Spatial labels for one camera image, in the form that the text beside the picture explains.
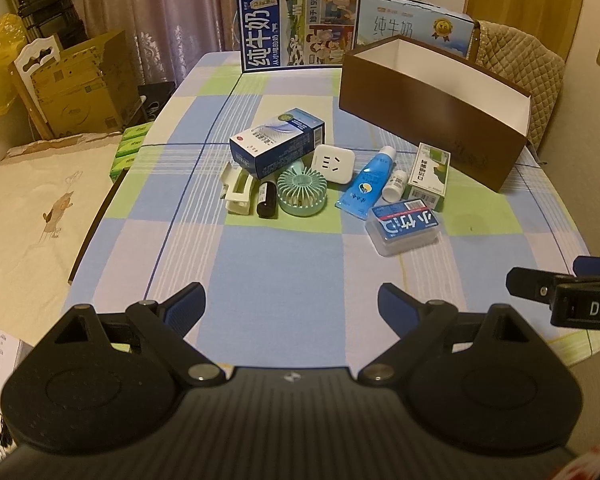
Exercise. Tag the blue ointment tube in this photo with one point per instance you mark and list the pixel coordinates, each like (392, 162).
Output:
(364, 191)

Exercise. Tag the cream plastic clip holder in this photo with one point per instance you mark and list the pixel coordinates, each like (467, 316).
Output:
(237, 187)

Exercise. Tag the beige bed sheet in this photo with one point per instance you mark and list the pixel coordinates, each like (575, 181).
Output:
(50, 192)

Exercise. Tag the green tissue packs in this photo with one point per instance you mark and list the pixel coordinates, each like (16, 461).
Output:
(131, 141)

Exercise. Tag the brown cardboard shipping box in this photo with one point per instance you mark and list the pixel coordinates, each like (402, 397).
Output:
(88, 88)

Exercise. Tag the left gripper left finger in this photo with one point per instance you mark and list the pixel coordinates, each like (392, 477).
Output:
(163, 326)

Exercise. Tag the checkered tablecloth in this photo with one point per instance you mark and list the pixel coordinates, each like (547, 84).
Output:
(299, 292)

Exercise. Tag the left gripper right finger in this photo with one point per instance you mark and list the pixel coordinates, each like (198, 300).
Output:
(421, 328)

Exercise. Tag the green white medicine box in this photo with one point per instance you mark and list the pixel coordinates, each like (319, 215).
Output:
(429, 176)

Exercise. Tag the dark blue milk carton box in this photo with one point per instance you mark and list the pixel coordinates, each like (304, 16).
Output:
(287, 34)

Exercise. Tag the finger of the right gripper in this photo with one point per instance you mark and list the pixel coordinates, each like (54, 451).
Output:
(586, 266)
(534, 285)

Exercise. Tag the mint green handheld fan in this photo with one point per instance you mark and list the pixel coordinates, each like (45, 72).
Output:
(301, 191)

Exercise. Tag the quilted beige chair cover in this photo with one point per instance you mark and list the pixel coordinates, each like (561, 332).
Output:
(523, 60)

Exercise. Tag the brown open cardboard box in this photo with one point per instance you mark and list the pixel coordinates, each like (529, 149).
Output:
(424, 94)

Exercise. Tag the light blue milk carton box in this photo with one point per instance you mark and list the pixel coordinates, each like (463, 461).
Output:
(415, 19)

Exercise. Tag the small white pill bottle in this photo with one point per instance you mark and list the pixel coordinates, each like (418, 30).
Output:
(395, 186)

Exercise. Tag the clear blue floss pick box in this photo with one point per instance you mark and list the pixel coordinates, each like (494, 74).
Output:
(401, 227)

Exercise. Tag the white cube power socket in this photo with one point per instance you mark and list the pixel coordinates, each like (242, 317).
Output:
(335, 164)

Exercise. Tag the blue white medicine box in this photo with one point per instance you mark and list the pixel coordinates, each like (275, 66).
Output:
(276, 144)

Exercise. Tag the small black bottle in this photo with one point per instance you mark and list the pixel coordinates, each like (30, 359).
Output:
(266, 200)

